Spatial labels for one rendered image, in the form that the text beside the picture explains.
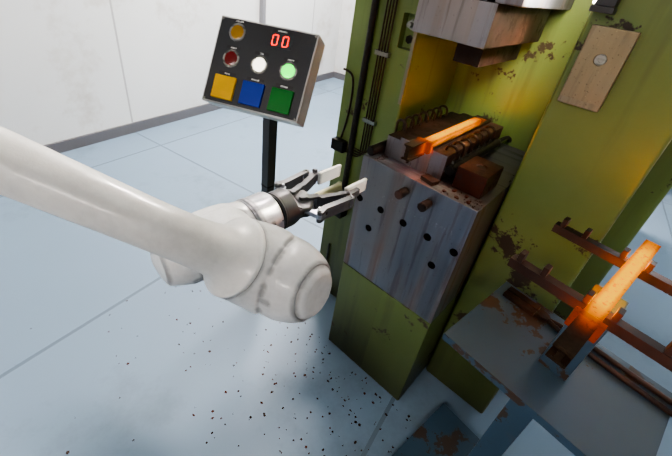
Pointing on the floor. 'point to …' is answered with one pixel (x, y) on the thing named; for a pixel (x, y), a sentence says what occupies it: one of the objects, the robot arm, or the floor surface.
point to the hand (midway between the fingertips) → (343, 180)
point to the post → (268, 154)
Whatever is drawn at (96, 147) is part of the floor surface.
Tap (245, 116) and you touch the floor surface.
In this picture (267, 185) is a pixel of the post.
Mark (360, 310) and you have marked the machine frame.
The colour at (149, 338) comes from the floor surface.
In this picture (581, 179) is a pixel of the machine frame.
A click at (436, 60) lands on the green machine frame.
